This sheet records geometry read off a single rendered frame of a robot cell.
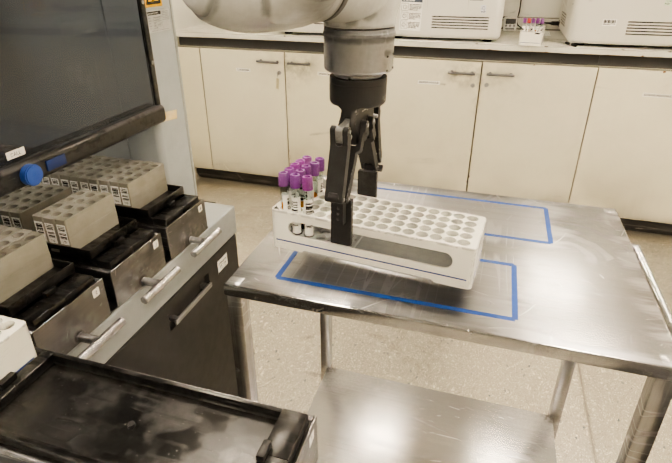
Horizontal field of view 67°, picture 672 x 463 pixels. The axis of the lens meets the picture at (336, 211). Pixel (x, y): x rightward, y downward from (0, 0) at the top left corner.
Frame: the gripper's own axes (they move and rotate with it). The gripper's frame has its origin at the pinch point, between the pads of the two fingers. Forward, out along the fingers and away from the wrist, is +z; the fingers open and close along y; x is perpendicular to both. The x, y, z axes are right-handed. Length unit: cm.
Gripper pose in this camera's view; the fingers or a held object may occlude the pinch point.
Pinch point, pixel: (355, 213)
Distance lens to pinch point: 74.4
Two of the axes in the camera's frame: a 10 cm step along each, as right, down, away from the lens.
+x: -9.3, -1.7, 3.4
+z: 0.0, 9.0, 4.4
